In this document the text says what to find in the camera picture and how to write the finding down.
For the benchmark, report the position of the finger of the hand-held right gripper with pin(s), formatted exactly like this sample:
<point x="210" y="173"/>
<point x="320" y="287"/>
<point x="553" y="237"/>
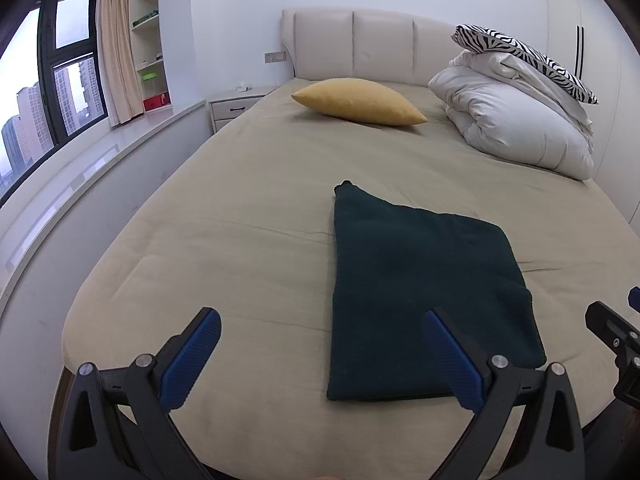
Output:
<point x="607" y="327"/>
<point x="635" y="299"/>

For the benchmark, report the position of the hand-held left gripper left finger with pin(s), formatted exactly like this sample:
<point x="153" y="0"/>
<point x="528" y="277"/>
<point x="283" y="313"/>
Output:
<point x="192" y="360"/>

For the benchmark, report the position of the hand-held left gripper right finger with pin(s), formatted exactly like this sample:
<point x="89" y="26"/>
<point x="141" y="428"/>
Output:
<point x="450" y="360"/>

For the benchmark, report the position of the dark green towel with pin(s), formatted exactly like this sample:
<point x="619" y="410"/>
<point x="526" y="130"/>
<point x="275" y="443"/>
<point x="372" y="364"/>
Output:
<point x="415" y="285"/>

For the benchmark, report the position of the bed with beige sheet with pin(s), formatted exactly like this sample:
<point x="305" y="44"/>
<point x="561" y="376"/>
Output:
<point x="225" y="240"/>

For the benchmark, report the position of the white window bench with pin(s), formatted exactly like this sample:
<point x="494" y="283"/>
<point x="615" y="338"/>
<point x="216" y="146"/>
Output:
<point x="75" y="180"/>

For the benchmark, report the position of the white wardrobe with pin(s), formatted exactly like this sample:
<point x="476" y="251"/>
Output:
<point x="610" y="85"/>

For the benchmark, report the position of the white duvet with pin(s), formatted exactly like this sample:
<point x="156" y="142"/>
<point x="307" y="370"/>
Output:
<point x="515" y="120"/>

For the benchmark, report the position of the white nightstand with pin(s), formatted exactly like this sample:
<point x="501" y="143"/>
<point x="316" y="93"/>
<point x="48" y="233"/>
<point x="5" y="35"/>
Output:
<point x="235" y="110"/>

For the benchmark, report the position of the red box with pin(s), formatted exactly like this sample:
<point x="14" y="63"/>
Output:
<point x="156" y="102"/>

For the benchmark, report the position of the zebra print pillow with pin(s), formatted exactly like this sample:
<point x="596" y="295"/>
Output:
<point x="530" y="55"/>

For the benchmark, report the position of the yellow pillow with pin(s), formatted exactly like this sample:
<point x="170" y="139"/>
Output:
<point x="355" y="100"/>

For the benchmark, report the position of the white tissue pack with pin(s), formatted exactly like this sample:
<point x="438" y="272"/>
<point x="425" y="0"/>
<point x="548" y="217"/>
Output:
<point x="242" y="87"/>

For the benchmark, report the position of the bright green shelf item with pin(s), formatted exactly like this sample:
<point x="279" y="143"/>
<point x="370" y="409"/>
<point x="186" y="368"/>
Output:
<point x="150" y="76"/>

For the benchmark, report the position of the black framed window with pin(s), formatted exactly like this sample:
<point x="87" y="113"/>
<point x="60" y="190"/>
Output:
<point x="50" y="90"/>

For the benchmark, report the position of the beige curtain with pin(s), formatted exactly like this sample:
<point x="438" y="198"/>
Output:
<point x="117" y="50"/>

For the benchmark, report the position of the beige padded headboard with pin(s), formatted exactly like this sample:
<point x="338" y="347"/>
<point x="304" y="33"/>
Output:
<point x="380" y="45"/>

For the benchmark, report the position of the dark green shelf item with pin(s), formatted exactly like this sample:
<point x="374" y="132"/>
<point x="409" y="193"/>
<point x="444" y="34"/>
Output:
<point x="145" y="18"/>

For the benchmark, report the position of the wall switch plate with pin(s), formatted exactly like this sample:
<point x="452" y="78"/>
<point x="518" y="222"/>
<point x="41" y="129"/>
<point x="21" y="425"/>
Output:
<point x="274" y="56"/>

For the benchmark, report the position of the white wall shelf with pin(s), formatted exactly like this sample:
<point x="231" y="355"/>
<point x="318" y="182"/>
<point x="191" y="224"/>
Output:
<point x="150" y="45"/>

